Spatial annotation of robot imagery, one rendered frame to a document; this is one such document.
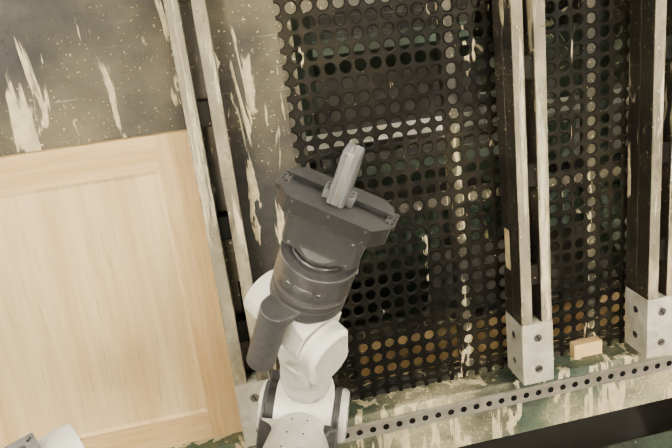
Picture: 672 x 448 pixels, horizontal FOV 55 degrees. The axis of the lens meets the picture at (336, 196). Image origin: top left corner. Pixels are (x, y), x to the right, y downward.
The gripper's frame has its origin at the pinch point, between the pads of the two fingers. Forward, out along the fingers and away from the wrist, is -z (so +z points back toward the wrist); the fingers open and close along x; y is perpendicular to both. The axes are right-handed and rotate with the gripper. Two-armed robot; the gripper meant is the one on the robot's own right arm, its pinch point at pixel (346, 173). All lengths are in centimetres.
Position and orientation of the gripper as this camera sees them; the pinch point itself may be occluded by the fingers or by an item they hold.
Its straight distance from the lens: 62.9
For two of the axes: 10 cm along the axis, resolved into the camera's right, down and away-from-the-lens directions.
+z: -2.4, 7.4, 6.2
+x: -9.1, -3.9, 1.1
